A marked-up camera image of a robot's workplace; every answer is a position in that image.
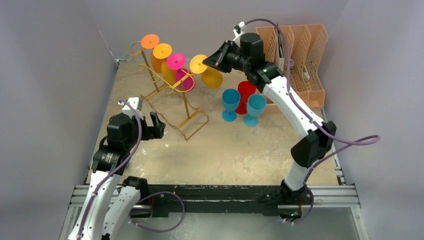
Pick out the yellow wine glass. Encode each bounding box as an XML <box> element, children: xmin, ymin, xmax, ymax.
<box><xmin>151</xmin><ymin>43</ymin><xmax>177</xmax><ymax>85</ymax></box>
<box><xmin>189</xmin><ymin>54</ymin><xmax>223</xmax><ymax>89</ymax></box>

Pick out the red wine glass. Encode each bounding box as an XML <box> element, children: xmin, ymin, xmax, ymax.
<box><xmin>235</xmin><ymin>80</ymin><xmax>256</xmax><ymax>115</ymax></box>

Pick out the magenta wine glass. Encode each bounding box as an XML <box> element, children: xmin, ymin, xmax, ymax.
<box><xmin>166</xmin><ymin>52</ymin><xmax>196</xmax><ymax>92</ymax></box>

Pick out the light blue wine glass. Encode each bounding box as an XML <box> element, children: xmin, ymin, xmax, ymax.
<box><xmin>243</xmin><ymin>93</ymin><xmax>267</xmax><ymax>127</ymax></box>

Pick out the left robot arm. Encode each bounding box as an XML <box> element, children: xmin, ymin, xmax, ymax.
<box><xmin>67</xmin><ymin>111</ymin><xmax>166</xmax><ymax>240</ymax></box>

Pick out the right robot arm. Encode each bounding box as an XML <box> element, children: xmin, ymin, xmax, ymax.
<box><xmin>202</xmin><ymin>32</ymin><xmax>337</xmax><ymax>204</ymax></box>

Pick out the yellow wine glass back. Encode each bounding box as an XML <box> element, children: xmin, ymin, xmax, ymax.
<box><xmin>151</xmin><ymin>43</ymin><xmax>177</xmax><ymax>85</ymax></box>

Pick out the orange wine glass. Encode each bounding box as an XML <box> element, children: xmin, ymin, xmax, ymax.
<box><xmin>140</xmin><ymin>33</ymin><xmax>167</xmax><ymax>74</ymax></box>

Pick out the dark folder in organizer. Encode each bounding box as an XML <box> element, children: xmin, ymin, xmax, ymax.
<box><xmin>276</xmin><ymin>30</ymin><xmax>285</xmax><ymax>70</ymax></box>

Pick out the peach plastic file organizer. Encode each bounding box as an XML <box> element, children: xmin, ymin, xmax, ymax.
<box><xmin>256</xmin><ymin>24</ymin><xmax>328</xmax><ymax>111</ymax></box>

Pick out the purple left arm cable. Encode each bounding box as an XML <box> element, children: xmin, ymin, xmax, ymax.
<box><xmin>76</xmin><ymin>99</ymin><xmax>143</xmax><ymax>240</ymax></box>

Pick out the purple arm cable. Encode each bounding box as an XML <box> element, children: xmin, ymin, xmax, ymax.
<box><xmin>244</xmin><ymin>18</ymin><xmax>381</xmax><ymax>226</ymax></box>
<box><xmin>76</xmin><ymin>99</ymin><xmax>143</xmax><ymax>240</ymax></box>

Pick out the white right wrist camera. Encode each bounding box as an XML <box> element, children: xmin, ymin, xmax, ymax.
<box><xmin>232</xmin><ymin>21</ymin><xmax>246</xmax><ymax>42</ymax></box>

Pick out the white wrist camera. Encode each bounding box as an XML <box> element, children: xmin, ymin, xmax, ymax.
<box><xmin>232</xmin><ymin>21</ymin><xmax>246</xmax><ymax>42</ymax></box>
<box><xmin>118</xmin><ymin>97</ymin><xmax>143</xmax><ymax>119</ymax></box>

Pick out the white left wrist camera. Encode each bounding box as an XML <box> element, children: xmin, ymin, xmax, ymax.
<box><xmin>118</xmin><ymin>97</ymin><xmax>143</xmax><ymax>119</ymax></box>

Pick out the gold wire wine glass rack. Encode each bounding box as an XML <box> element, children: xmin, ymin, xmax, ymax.
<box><xmin>125</xmin><ymin>40</ymin><xmax>209</xmax><ymax>141</ymax></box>

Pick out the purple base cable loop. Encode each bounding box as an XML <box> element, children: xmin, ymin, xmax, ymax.
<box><xmin>128</xmin><ymin>191</ymin><xmax>186</xmax><ymax>233</ymax></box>

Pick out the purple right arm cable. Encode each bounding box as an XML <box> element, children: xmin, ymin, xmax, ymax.
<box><xmin>244</xmin><ymin>18</ymin><xmax>381</xmax><ymax>226</ymax></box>

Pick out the aluminium frame rail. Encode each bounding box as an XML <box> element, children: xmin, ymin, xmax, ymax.
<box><xmin>67</xmin><ymin>184</ymin><xmax>362</xmax><ymax>210</ymax></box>

